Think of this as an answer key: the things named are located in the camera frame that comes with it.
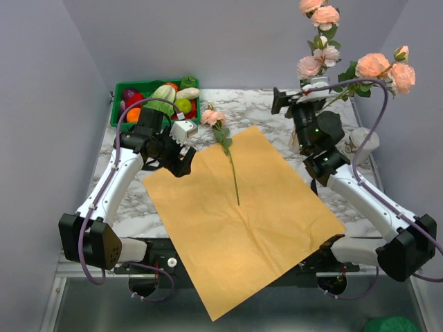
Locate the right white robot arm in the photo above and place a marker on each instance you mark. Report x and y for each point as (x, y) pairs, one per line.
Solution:
(407, 241)

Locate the white radish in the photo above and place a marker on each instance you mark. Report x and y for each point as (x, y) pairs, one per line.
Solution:
(190, 93)

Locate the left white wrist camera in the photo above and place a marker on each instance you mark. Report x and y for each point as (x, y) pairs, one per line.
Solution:
(183, 129)

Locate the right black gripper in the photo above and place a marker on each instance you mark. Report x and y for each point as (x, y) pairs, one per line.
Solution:
(281, 99)

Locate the purple eggplant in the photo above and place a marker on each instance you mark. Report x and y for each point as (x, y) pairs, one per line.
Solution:
(121, 111)

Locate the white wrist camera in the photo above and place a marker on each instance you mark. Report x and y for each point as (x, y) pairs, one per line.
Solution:
(314, 90)
(183, 129)

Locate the purple onion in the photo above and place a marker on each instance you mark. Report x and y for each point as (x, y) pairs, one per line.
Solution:
(128, 93)

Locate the white ribbed vase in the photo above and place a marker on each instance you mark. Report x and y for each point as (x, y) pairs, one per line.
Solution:
(293, 142)

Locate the orange fruit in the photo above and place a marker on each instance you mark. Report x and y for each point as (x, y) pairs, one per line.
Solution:
(133, 115)

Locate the red chili pepper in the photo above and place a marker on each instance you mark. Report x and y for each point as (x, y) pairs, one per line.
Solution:
(193, 113)

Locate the green plastic crate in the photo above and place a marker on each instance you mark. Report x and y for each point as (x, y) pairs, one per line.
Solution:
(146, 88)

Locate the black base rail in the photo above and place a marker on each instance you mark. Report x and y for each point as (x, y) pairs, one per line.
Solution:
(159, 256)

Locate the green bell pepper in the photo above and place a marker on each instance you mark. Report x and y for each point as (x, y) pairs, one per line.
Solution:
(188, 82)

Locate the orange tomato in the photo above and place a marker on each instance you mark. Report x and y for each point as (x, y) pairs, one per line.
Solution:
(173, 85)

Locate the green object bottom corner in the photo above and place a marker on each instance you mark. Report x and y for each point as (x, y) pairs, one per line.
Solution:
(390, 324)

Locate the green lime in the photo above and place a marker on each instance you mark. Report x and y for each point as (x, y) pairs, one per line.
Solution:
(184, 105)

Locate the pink rose stem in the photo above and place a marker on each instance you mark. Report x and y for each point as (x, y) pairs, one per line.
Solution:
(398, 75)
(325, 19)
(324, 55)
(216, 120)

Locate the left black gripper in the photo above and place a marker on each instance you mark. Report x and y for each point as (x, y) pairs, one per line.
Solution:
(178, 167)

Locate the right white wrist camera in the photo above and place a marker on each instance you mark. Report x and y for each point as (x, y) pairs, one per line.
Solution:
(314, 90)

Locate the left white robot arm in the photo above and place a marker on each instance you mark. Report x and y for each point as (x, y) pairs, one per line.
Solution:
(97, 214)

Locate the orange wrapping paper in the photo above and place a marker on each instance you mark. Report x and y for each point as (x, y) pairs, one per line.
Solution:
(239, 222)

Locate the green cabbage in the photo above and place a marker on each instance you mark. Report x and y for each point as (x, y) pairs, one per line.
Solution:
(165, 92)

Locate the black ribbon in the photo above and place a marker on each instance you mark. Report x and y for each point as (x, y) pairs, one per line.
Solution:
(313, 187)

